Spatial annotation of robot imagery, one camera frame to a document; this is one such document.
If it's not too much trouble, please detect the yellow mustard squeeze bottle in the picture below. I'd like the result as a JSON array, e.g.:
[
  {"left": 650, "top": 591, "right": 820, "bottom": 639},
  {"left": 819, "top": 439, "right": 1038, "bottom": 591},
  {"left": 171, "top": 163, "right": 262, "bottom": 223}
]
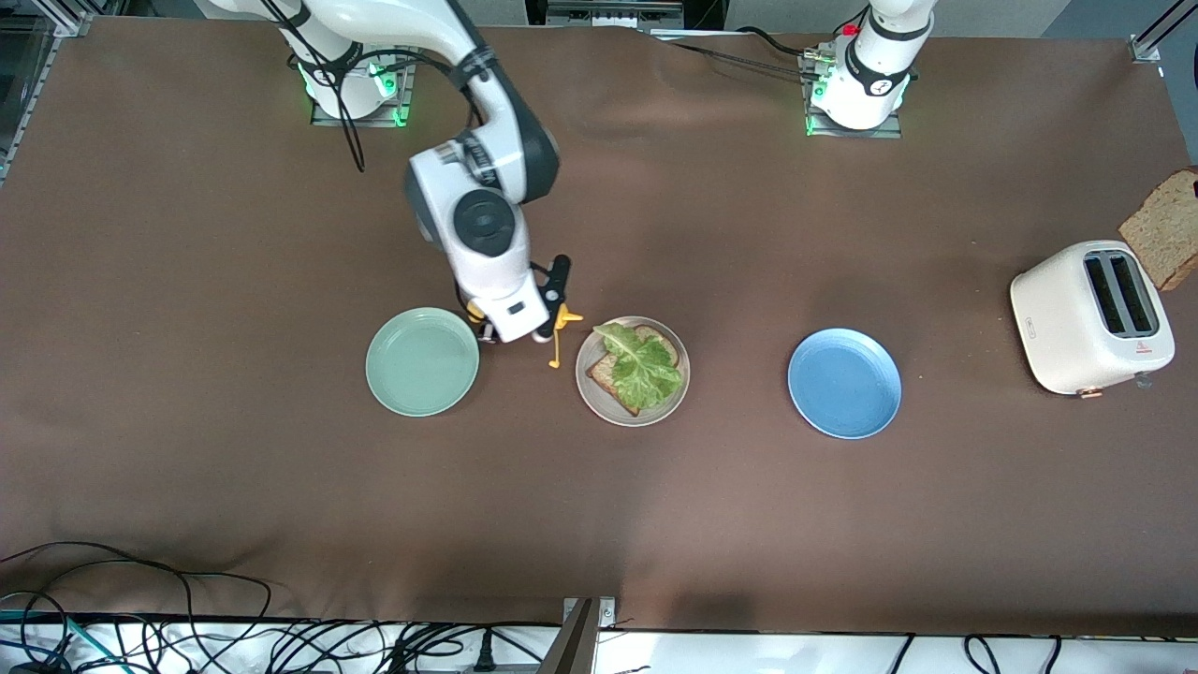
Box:
[{"left": 465, "top": 300, "right": 586, "bottom": 369}]

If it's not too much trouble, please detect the brown bread slice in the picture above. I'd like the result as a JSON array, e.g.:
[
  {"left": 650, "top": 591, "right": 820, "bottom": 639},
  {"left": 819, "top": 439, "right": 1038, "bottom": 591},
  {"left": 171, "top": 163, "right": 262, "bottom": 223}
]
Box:
[
  {"left": 586, "top": 324, "right": 681, "bottom": 418},
  {"left": 1118, "top": 167, "right": 1198, "bottom": 291}
]

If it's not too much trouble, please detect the green lettuce leaf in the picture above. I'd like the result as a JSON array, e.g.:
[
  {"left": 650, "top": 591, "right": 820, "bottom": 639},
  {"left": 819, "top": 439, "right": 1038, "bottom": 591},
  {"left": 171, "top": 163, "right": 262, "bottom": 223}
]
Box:
[{"left": 592, "top": 322, "right": 684, "bottom": 413}]

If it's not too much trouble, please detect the beige plate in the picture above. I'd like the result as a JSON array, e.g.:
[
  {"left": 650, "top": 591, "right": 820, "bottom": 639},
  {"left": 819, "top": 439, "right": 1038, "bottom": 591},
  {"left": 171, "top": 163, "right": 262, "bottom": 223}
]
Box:
[{"left": 574, "top": 315, "right": 692, "bottom": 429}]

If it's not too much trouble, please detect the mint green plate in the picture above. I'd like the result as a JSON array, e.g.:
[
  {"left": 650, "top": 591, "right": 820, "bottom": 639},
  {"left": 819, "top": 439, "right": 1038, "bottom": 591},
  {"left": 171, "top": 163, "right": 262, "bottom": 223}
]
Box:
[{"left": 364, "top": 306, "right": 481, "bottom": 418}]

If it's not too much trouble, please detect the blue plate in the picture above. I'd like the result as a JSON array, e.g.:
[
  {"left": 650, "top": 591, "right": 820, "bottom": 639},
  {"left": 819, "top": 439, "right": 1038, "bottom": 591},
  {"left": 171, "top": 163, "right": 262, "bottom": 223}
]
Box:
[{"left": 786, "top": 327, "right": 904, "bottom": 441}]

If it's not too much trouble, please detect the black electronics box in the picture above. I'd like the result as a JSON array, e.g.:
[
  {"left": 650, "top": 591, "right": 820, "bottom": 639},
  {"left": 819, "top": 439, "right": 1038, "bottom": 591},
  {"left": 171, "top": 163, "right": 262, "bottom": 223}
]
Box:
[{"left": 524, "top": 0, "right": 731, "bottom": 34}]

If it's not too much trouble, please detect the cream white toaster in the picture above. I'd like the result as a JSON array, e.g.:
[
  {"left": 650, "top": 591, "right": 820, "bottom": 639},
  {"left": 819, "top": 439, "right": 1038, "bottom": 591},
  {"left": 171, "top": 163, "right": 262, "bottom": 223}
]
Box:
[{"left": 1009, "top": 240, "right": 1176, "bottom": 399}]

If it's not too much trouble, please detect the metal equipment rack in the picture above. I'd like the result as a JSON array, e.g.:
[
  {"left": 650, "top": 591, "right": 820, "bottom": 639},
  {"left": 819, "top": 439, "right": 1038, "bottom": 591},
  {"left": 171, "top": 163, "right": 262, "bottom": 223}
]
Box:
[{"left": 0, "top": 0, "right": 90, "bottom": 183}]

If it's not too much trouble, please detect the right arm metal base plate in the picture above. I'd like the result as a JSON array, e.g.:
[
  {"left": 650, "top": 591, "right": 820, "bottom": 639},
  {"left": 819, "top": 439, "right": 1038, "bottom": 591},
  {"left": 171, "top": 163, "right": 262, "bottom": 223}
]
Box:
[{"left": 311, "top": 39, "right": 415, "bottom": 127}]

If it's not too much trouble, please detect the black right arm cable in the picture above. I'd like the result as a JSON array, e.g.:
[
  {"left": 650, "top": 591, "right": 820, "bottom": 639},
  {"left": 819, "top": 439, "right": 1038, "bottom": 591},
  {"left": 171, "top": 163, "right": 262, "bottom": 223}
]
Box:
[{"left": 262, "top": 0, "right": 488, "bottom": 174}]

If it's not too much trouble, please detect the black braided cable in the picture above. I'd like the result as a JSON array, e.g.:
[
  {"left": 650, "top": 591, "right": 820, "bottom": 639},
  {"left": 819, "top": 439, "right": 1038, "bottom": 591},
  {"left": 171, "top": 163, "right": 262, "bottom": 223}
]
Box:
[{"left": 669, "top": 39, "right": 815, "bottom": 78}]

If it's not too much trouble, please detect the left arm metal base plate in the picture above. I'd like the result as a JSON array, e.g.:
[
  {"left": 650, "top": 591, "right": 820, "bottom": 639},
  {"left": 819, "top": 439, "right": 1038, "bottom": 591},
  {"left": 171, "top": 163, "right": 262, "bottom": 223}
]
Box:
[{"left": 803, "top": 47, "right": 904, "bottom": 139}]

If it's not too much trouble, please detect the grey metal bracket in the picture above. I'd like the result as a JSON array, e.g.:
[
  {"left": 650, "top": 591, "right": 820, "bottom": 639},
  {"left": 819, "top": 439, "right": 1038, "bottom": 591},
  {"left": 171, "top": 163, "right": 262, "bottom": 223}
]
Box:
[{"left": 560, "top": 595, "right": 619, "bottom": 674}]

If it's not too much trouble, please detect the teal floor cable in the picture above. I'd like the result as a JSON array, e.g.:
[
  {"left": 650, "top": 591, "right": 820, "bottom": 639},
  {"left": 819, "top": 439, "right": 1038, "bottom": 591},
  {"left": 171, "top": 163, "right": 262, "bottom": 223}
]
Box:
[{"left": 0, "top": 608, "right": 104, "bottom": 670}]

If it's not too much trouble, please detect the aluminium frame profile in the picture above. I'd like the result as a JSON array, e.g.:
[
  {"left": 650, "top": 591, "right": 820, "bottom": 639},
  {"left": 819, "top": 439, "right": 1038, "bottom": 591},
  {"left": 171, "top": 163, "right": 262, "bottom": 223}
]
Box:
[{"left": 1128, "top": 0, "right": 1198, "bottom": 65}]

